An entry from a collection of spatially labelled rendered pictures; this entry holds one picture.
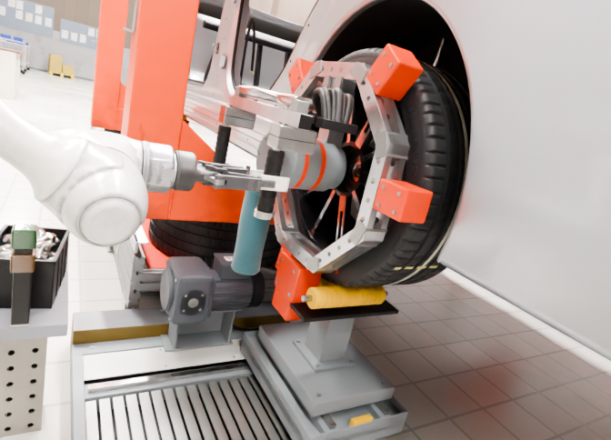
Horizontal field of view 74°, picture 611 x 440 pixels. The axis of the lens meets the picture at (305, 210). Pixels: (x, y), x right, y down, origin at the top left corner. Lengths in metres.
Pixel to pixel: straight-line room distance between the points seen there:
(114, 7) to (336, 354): 2.70
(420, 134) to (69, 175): 0.68
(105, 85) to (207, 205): 1.96
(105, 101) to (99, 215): 2.78
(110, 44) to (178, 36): 1.93
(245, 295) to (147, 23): 0.91
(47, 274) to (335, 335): 0.81
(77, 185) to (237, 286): 0.96
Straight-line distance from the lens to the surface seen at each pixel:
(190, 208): 1.49
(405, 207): 0.84
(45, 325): 1.03
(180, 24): 1.40
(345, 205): 1.16
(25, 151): 0.60
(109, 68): 3.31
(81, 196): 0.56
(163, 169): 0.76
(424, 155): 0.93
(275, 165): 0.85
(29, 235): 0.94
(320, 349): 1.37
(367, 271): 1.04
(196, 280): 1.37
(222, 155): 1.17
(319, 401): 1.26
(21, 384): 1.36
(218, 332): 1.69
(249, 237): 1.20
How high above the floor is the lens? 1.00
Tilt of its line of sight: 14 degrees down
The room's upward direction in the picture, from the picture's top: 13 degrees clockwise
